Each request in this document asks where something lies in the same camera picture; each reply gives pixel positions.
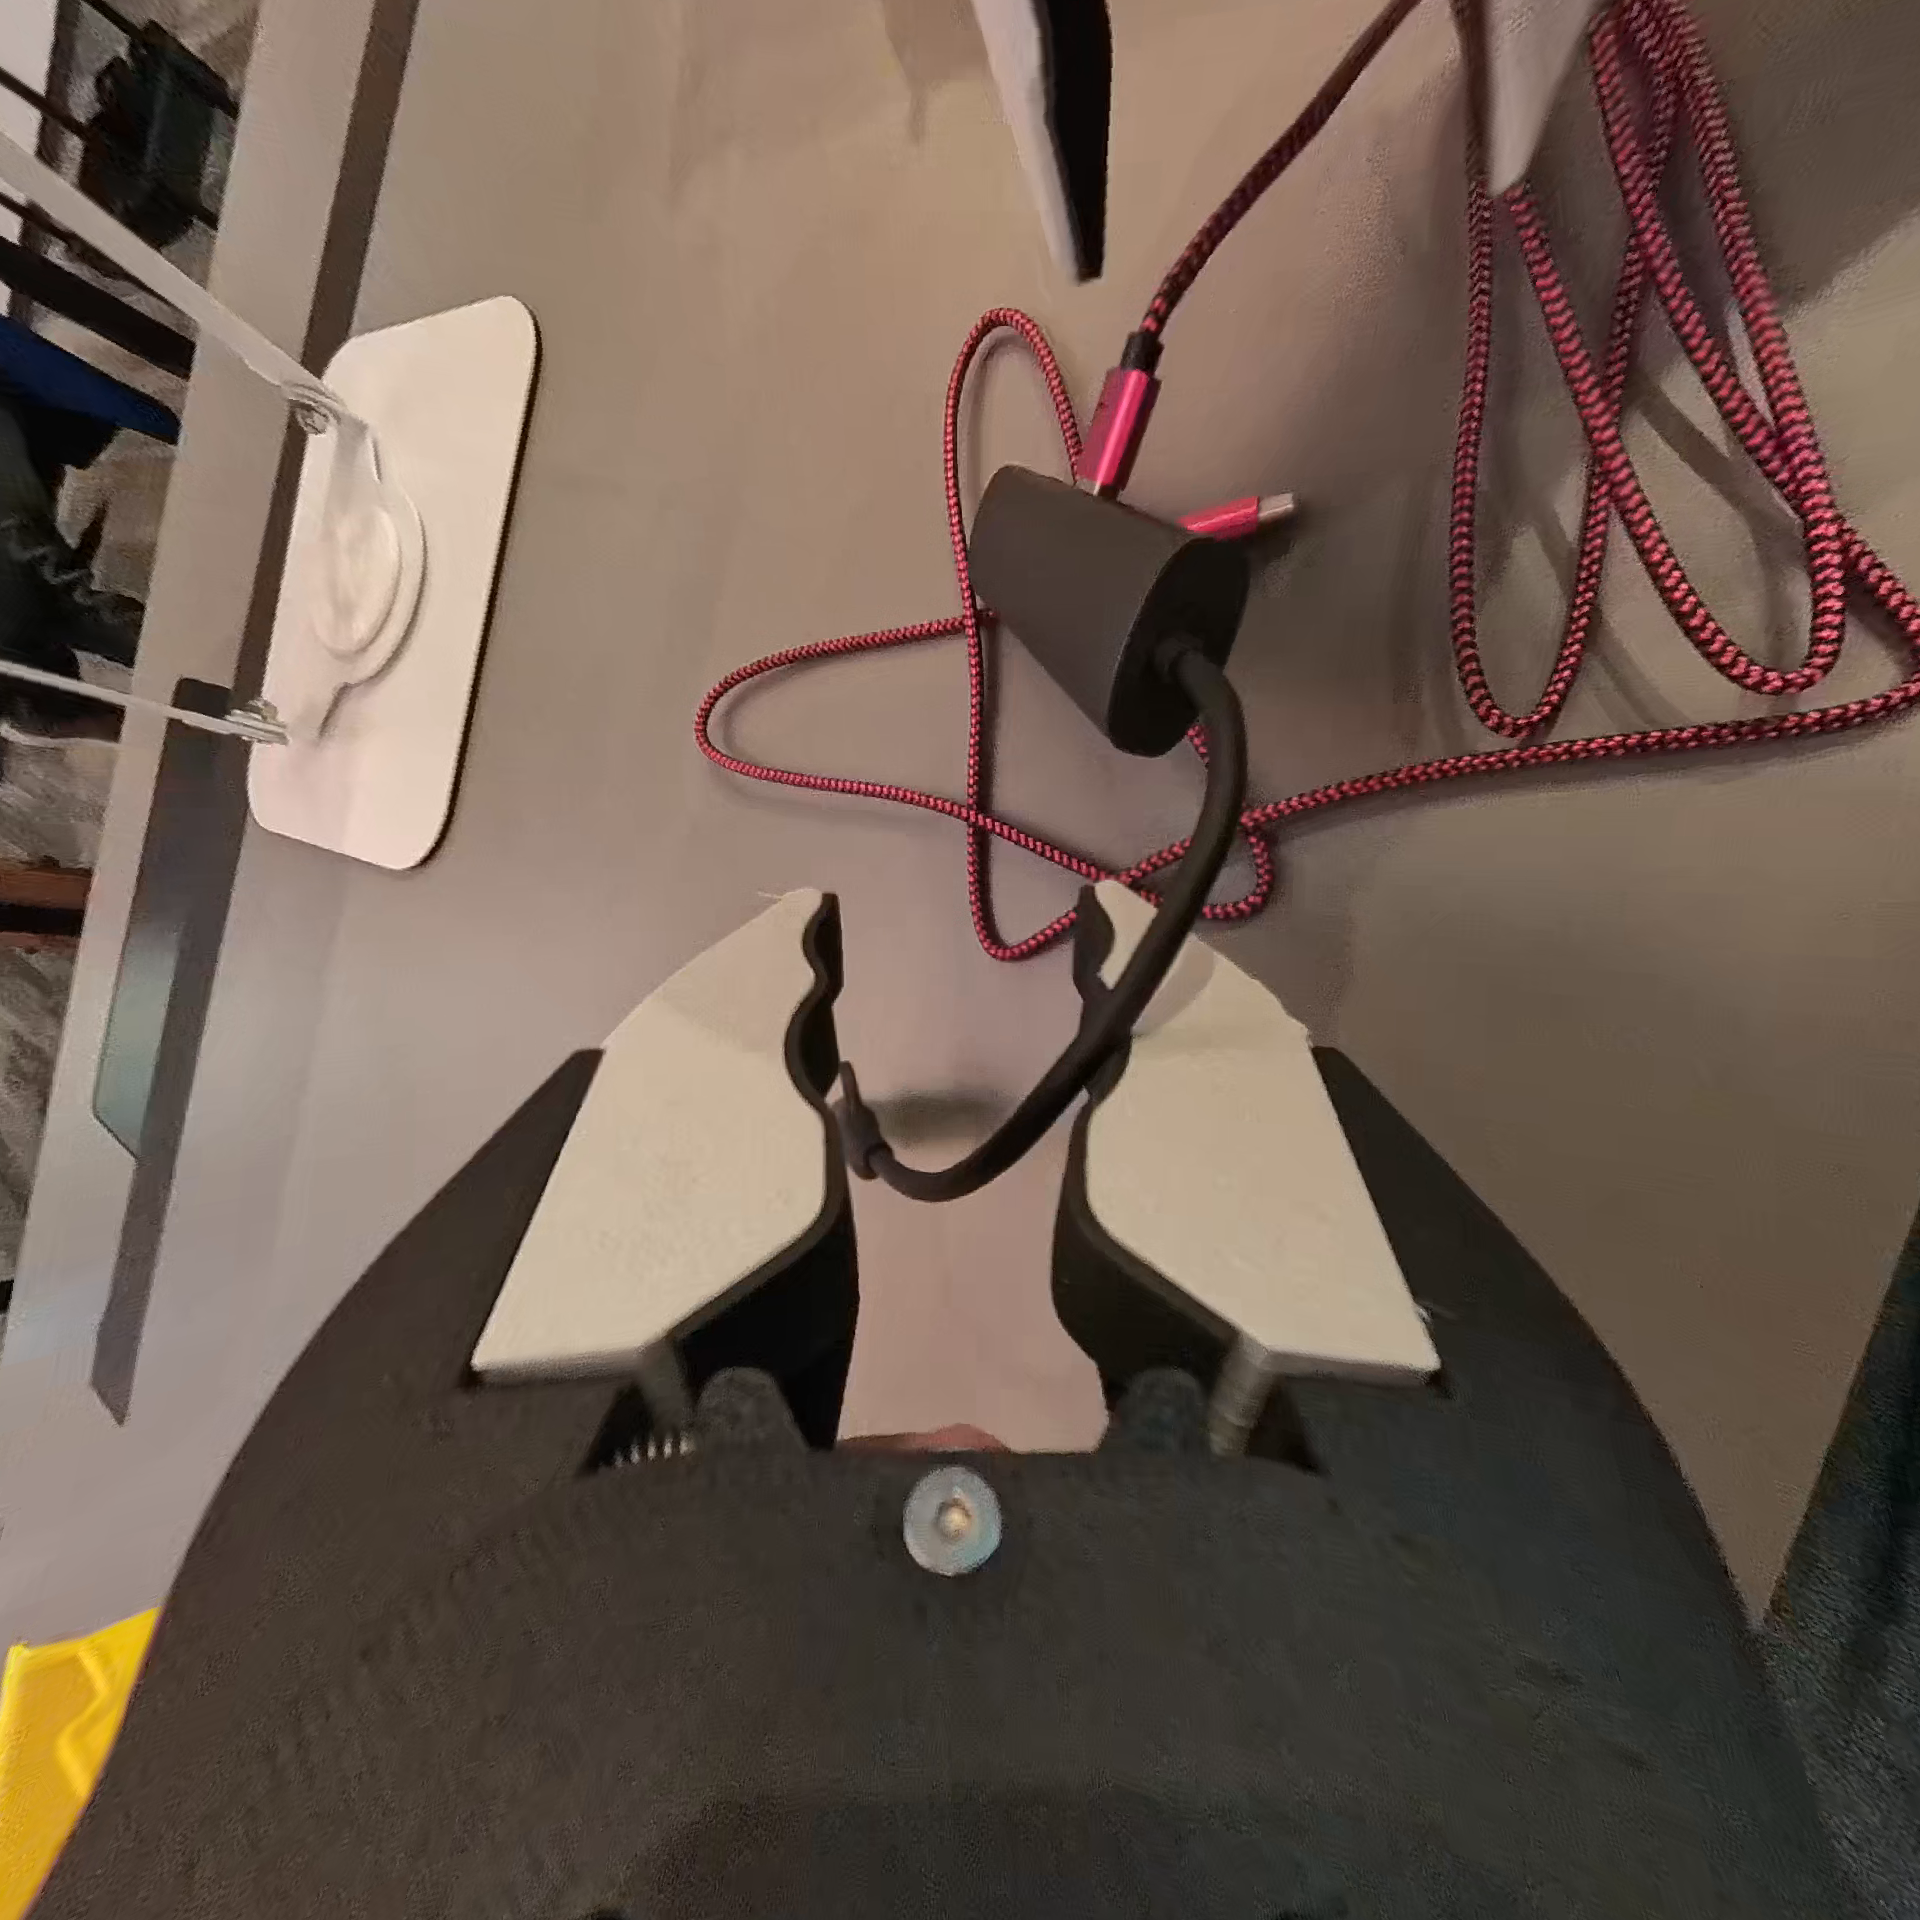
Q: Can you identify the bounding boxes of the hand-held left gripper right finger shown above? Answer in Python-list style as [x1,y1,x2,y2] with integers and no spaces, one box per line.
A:
[1056,879,1447,1394]

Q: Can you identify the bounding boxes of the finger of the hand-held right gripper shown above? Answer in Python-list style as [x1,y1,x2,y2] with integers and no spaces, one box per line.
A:
[1458,0,1599,194]
[970,0,1117,289]

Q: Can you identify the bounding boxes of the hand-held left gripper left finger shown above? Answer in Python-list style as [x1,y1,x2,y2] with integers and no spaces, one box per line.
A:
[467,886,866,1386]

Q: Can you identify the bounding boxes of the red braided usb cable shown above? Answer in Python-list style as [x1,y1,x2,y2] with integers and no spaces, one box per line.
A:
[698,0,1920,961]

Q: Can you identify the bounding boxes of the black hub cable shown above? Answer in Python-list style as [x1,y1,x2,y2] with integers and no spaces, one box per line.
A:
[827,638,1255,1202]

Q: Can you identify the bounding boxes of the person's legs in jeans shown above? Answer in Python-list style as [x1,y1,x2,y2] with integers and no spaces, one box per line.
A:
[1756,1199,1920,1920]

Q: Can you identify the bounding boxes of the yellow plastic bin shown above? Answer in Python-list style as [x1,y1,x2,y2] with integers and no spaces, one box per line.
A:
[0,1606,157,1920]

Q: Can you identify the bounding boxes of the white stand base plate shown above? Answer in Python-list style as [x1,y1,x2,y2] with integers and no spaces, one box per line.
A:
[247,293,542,872]

